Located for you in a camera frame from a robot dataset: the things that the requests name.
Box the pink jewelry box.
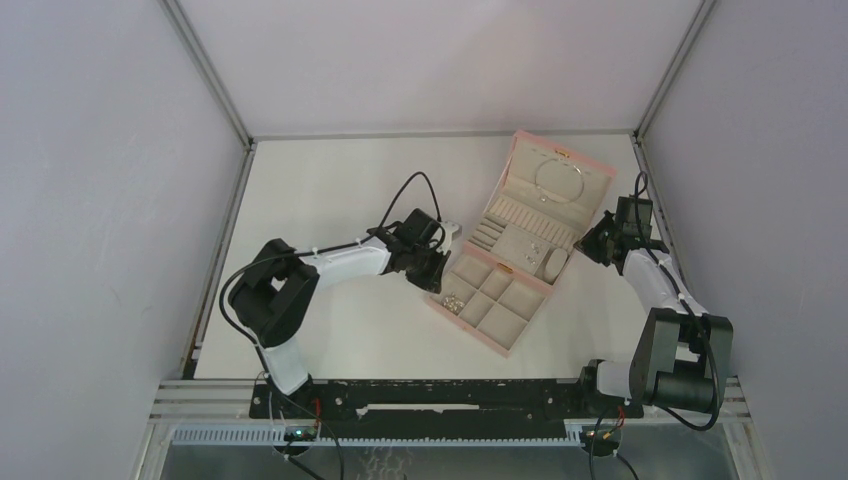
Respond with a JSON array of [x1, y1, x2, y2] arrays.
[[462, 131, 617, 290]]

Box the pink compartment tray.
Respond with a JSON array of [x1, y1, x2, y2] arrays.
[[427, 246, 554, 358]]

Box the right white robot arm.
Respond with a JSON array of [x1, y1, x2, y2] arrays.
[[576, 197, 734, 416]]

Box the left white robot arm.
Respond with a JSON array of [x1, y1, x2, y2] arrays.
[[217, 209, 462, 417]]

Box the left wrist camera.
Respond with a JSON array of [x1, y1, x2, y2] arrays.
[[437, 221, 462, 252]]

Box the black mounting rail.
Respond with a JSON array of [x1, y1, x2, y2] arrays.
[[249, 378, 644, 438]]

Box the white slotted cable duct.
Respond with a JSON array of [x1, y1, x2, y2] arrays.
[[170, 424, 584, 447]]

